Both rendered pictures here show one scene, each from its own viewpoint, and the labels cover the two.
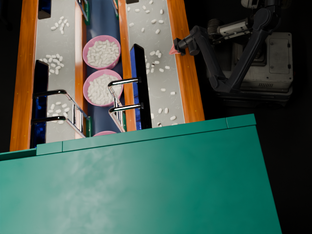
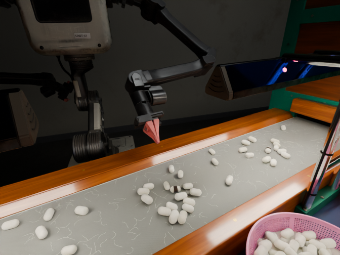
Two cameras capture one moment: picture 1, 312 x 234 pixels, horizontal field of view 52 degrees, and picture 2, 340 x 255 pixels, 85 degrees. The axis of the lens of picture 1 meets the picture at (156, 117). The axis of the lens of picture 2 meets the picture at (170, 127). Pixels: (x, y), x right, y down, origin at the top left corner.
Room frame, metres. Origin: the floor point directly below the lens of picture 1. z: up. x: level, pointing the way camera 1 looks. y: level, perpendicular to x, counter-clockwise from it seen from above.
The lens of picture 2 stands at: (1.44, 0.24, 1.17)
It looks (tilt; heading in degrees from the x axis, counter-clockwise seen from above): 26 degrees down; 231
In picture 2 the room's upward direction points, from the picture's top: 2 degrees counter-clockwise
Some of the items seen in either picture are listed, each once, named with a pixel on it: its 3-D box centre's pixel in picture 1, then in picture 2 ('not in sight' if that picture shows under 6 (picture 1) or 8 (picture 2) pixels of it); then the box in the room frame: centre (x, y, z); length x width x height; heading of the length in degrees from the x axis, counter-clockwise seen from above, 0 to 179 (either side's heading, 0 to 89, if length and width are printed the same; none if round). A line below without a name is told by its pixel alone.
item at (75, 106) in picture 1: (64, 121); not in sight; (0.89, 0.51, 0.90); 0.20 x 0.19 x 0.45; 169
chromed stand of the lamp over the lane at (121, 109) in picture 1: (132, 111); (309, 132); (0.81, 0.12, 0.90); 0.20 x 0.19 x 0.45; 169
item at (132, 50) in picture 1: (140, 96); (298, 68); (0.79, 0.04, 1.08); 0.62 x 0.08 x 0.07; 169
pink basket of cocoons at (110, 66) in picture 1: (103, 55); not in sight; (1.39, 0.21, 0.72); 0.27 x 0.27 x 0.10
